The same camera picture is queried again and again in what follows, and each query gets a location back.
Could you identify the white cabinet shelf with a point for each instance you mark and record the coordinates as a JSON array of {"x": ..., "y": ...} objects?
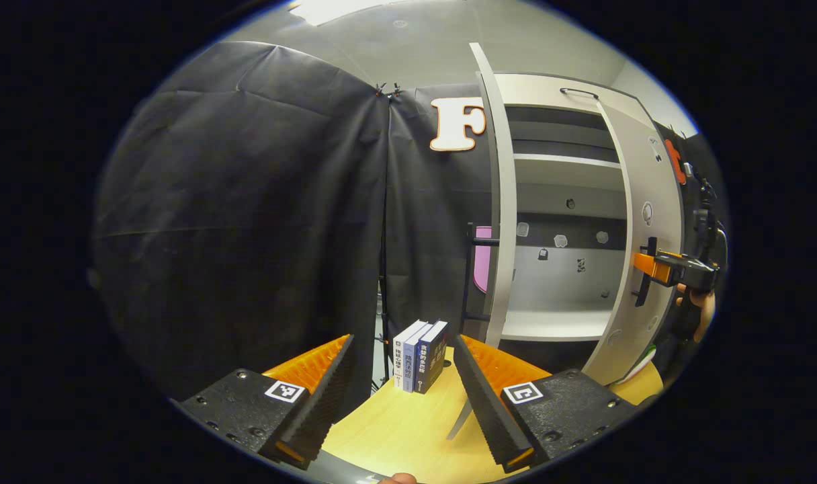
[{"x": 563, "y": 168}]

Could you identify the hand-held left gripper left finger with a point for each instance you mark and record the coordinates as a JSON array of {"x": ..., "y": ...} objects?
[{"x": 321, "y": 410}]

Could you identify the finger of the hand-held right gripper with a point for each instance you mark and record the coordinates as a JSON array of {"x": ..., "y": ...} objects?
[{"x": 657, "y": 267}]

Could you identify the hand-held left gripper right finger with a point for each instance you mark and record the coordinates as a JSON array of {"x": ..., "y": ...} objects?
[{"x": 489, "y": 410}]

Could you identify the dark blue book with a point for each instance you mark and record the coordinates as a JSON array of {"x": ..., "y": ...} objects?
[{"x": 432, "y": 359}]

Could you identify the grey blue book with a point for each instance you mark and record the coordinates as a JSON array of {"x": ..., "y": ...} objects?
[{"x": 412, "y": 363}]

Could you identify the white book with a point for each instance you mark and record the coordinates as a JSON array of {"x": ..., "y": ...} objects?
[{"x": 400, "y": 356}]

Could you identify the white cabinet drawer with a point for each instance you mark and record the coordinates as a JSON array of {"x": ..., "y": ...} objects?
[{"x": 536, "y": 91}]

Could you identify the watermelon slice toy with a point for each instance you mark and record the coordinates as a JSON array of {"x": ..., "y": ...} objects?
[{"x": 643, "y": 361}]

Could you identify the white cabinet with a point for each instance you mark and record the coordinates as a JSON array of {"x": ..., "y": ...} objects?
[{"x": 556, "y": 282}]

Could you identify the ceiling light panel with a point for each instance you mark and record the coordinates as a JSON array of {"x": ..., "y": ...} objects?
[{"x": 341, "y": 9}]

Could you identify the white cabinet door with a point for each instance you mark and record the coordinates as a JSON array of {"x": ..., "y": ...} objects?
[
  {"x": 508, "y": 215},
  {"x": 660, "y": 181}
]

